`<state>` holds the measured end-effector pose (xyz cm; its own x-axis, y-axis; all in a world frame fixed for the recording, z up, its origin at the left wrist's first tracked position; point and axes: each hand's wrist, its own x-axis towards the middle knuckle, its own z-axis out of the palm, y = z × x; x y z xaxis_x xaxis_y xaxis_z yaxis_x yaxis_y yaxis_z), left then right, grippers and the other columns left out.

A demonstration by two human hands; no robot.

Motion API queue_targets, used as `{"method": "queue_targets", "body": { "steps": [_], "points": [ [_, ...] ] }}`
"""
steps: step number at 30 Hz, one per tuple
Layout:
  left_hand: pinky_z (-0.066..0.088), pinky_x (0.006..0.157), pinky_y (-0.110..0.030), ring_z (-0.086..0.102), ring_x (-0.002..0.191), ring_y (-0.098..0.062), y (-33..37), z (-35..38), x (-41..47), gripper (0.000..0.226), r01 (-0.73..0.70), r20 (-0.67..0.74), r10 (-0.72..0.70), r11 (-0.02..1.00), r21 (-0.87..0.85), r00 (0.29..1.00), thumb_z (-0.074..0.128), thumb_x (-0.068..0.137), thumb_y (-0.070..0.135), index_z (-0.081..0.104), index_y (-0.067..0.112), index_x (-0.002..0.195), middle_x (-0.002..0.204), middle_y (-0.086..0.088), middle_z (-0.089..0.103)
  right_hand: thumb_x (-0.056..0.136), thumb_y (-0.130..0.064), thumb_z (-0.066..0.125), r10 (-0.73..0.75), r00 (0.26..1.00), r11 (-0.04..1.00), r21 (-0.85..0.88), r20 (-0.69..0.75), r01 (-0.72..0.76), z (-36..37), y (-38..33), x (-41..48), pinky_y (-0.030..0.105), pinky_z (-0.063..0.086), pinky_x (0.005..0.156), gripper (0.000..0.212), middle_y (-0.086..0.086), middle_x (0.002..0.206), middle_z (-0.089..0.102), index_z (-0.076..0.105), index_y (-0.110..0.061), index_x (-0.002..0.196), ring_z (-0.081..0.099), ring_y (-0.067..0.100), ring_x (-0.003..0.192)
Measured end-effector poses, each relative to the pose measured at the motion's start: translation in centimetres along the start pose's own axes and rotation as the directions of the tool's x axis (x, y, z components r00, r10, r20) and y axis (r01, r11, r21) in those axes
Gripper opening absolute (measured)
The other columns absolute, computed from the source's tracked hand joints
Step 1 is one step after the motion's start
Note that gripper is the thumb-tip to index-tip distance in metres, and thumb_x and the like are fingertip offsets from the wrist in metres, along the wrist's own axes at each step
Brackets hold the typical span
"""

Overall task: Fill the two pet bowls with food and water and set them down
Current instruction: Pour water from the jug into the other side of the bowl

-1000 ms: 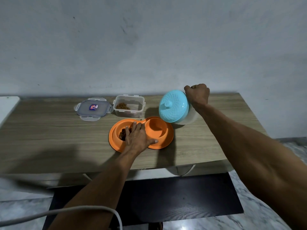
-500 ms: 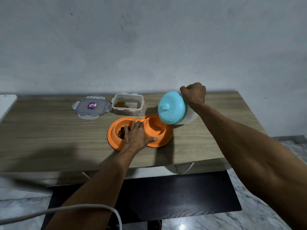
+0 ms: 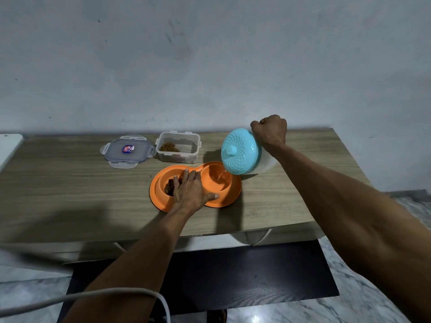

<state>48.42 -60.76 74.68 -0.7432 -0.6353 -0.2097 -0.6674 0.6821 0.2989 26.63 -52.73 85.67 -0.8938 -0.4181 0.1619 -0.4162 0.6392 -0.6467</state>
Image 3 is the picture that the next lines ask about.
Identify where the white cable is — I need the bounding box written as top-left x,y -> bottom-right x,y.
0,287 -> 171,323

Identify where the brown pet food in bowl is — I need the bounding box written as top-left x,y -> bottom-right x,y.
164,178 -> 182,196

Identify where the white jug with blue lid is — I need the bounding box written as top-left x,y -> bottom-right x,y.
221,128 -> 279,175

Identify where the person's left forearm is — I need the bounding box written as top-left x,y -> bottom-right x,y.
62,206 -> 190,323

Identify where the white table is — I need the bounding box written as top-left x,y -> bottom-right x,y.
0,134 -> 24,172

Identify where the person's right forearm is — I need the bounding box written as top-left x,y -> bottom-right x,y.
272,142 -> 431,323

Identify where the clear container lid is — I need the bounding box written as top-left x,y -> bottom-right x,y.
100,135 -> 157,169

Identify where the black floor mat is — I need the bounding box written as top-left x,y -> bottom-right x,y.
57,239 -> 340,323

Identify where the orange double pet bowl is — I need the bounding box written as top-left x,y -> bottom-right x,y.
150,161 -> 242,212

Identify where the person's right hand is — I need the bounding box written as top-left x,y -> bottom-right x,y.
250,114 -> 288,152

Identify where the person's left hand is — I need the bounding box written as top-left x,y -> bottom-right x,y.
172,169 -> 220,216

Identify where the clear plastic food container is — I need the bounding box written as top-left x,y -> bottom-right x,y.
155,131 -> 202,164

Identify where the water in bowl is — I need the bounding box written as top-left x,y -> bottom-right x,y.
210,168 -> 232,192

